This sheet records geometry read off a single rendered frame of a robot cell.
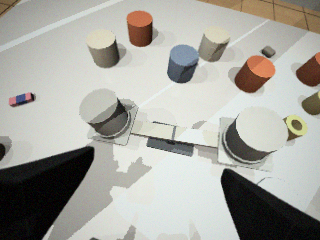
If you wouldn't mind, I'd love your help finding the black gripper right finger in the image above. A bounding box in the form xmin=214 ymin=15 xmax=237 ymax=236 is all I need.
xmin=220 ymin=168 xmax=320 ymax=240

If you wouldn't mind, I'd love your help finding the pink eraser with blue sleeve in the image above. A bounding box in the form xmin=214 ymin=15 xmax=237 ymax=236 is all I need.
xmin=9 ymin=92 xmax=34 ymax=108

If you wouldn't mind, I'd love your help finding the tan roll of tape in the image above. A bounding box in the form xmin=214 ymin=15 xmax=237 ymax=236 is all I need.
xmin=0 ymin=144 xmax=6 ymax=161

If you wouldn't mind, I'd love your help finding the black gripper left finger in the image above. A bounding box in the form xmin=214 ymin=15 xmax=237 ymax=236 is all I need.
xmin=0 ymin=146 xmax=95 ymax=240

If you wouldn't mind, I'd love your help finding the brown cylinder with orange top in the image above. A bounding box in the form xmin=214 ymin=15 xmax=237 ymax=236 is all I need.
xmin=295 ymin=52 xmax=320 ymax=87
xmin=235 ymin=55 xmax=275 ymax=93

